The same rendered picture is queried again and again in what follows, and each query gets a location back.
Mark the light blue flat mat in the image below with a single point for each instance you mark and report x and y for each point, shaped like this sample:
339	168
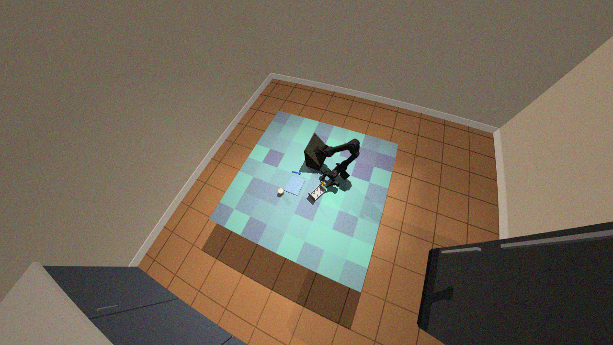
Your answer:
294	185

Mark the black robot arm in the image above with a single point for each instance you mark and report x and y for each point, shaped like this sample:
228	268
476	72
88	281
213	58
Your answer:
353	146

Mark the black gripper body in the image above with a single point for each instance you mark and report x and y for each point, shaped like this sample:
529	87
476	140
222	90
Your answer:
335	172

